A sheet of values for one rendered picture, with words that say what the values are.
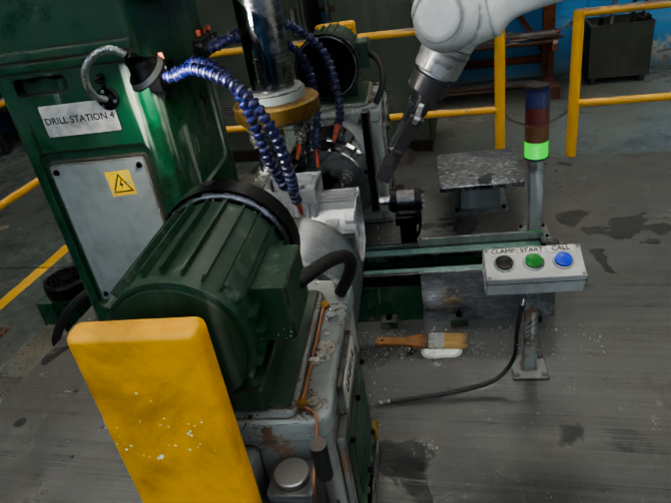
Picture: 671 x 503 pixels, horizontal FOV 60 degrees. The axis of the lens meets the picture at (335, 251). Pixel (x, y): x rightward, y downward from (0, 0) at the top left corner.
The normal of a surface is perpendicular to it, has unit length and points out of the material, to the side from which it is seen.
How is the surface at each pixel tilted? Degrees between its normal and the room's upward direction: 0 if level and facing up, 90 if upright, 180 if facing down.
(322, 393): 0
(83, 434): 0
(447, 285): 90
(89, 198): 90
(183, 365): 90
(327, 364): 0
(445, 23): 84
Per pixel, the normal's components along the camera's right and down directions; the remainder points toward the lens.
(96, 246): -0.11, 0.51
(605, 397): -0.15, -0.86
